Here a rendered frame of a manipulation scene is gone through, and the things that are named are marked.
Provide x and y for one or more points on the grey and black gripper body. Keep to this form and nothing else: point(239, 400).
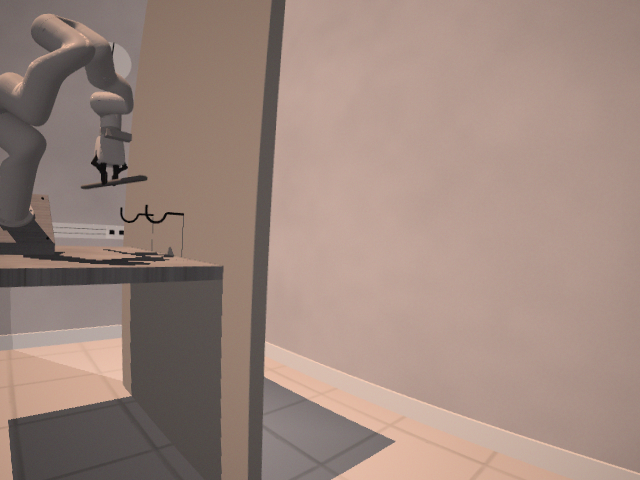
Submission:
point(109, 151)

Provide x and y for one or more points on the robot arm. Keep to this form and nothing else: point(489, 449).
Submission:
point(32, 101)

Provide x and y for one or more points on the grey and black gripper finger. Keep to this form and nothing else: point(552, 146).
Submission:
point(102, 168)
point(117, 170)

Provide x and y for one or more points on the brown wall panel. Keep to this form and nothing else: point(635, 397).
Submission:
point(203, 132)

